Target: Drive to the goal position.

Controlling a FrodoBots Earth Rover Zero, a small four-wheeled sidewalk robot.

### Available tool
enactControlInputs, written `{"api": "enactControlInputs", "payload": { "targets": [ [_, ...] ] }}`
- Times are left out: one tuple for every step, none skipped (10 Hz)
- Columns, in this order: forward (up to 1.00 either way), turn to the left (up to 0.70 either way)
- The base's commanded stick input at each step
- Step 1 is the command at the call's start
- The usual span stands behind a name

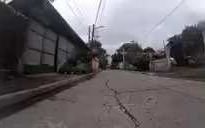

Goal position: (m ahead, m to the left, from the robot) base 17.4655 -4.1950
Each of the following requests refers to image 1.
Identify roadside verge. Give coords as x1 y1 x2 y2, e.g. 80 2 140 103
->
143 69 205 84

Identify pole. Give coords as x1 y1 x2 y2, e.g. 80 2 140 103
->
122 46 126 70
162 39 168 59

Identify overhead wires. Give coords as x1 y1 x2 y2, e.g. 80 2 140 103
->
64 0 188 34

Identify dark building with pale column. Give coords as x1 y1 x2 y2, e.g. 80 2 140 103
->
166 20 205 72

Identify grey concrete sidewalk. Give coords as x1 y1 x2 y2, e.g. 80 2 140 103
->
0 71 99 101

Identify pale wall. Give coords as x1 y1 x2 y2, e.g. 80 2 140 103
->
149 57 178 73

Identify grey cracked concrete road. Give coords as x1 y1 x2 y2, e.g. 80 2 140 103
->
0 69 205 128

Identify group of trees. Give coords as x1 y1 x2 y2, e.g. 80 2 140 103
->
86 39 109 70
110 40 157 72

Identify green bushes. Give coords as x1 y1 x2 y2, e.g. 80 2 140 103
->
58 53 93 75

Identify pinkish wall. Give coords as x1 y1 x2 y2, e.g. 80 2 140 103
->
91 56 100 72

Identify building with grey panel wall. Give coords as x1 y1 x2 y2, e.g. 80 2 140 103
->
0 0 91 76

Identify grey concrete kerb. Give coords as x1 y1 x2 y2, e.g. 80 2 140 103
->
0 70 102 124

